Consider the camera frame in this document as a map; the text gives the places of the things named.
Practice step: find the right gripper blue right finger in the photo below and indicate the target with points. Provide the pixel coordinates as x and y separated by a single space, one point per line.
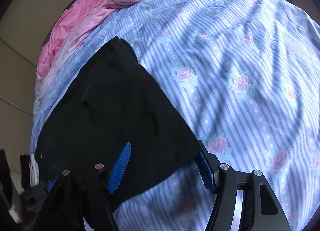
207 164

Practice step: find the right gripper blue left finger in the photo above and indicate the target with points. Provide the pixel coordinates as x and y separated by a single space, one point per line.
119 168

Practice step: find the black shorts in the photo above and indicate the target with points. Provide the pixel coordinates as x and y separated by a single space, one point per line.
112 102

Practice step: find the folded white garment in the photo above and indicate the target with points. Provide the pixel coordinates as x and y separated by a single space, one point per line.
34 171

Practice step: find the folded black garment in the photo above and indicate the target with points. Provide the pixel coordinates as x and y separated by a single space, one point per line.
26 171

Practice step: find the blue striped floral bedsheet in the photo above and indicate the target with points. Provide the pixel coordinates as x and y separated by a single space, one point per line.
244 74

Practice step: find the pink satin blanket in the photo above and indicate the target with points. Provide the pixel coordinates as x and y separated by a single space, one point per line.
73 26

